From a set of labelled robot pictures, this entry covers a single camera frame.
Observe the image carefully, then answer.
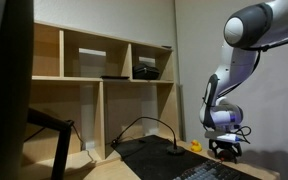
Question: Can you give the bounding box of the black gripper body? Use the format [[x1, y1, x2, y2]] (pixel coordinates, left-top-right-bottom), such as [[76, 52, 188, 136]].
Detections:
[[213, 139, 239, 153]]

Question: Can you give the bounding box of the black and red mouse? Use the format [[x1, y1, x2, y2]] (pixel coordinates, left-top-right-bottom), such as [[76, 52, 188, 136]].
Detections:
[[217, 148, 235, 164]]

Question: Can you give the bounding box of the yellow rubber duck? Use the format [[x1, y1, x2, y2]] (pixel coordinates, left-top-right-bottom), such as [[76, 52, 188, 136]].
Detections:
[[190, 138, 203, 153]]

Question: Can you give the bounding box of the dark grey mechanical keyboard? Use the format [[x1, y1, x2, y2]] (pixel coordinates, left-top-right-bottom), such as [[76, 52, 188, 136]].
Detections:
[[172, 159, 242, 180]]

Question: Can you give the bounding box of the black desk mat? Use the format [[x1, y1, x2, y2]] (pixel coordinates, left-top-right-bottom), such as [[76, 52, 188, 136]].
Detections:
[[112, 134, 262, 180]]

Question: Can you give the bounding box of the black zip bag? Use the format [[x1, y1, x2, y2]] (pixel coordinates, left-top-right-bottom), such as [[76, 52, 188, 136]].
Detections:
[[132, 63, 161, 81]]

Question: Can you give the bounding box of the flat black tray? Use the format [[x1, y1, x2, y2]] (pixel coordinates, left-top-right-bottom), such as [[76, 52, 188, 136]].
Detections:
[[99, 75, 131, 81]]

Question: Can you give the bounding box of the wooden shelf unit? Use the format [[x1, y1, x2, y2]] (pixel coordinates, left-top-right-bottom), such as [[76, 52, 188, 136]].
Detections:
[[20, 19, 182, 168]]

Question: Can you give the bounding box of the black monitor stand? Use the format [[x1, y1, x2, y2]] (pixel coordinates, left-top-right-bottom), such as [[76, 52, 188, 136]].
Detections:
[[26, 107, 76, 180]]

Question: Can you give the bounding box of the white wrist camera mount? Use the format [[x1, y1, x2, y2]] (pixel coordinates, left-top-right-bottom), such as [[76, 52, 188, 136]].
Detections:
[[204, 129, 242, 144]]

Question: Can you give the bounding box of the black monitor cable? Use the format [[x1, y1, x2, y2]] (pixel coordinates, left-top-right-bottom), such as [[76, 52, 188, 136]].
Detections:
[[71, 123, 98, 165]]

